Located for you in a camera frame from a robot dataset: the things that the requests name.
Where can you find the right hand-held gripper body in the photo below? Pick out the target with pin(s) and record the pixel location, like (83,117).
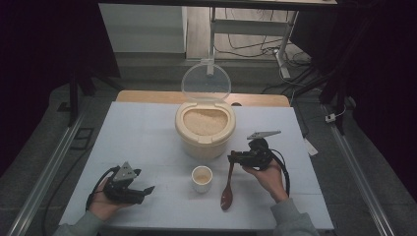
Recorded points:
(260,155)

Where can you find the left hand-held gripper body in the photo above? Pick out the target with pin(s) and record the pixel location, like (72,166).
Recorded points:
(121,195)

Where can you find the cream rice container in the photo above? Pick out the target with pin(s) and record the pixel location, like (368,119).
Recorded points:
(205,147)

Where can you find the brown wooden spoon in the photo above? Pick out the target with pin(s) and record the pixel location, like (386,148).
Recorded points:
(226,196)

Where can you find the small rice portion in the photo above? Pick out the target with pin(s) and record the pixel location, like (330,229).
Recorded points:
(202,179)

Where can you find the small white cup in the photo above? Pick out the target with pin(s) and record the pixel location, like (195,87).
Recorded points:
(201,187)

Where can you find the white rice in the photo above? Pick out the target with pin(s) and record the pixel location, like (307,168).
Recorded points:
(205,122)

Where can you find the person's left hand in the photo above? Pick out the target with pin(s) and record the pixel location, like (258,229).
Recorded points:
(101,206)

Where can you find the person's right hand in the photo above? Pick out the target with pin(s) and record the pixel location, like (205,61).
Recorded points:
(270,180)

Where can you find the white foam board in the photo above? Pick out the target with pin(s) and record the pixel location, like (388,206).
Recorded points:
(147,137)

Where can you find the dark table grommet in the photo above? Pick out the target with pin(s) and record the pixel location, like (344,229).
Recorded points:
(236,104)

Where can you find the white paper tag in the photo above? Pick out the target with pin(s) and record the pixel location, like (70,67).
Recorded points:
(310,147)

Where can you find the light wooden table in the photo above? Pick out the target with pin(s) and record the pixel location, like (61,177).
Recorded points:
(147,97)

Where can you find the clear round container lid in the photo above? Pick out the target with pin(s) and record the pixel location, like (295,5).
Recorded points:
(206,82)

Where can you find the small white adapter box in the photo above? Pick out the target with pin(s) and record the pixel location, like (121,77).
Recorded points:
(330,118)

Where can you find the black metal stand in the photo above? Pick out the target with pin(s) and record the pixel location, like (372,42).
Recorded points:
(339,98)
(73,98)

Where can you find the white cabinet panel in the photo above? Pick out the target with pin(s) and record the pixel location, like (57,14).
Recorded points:
(141,29)

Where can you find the dark curtain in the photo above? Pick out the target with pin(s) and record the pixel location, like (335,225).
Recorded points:
(39,49)
(387,82)

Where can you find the metal floor rail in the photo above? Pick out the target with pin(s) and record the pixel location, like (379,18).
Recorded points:
(46,177)
(357,170)

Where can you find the white desk frame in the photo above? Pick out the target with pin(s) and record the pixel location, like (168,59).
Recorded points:
(249,27)

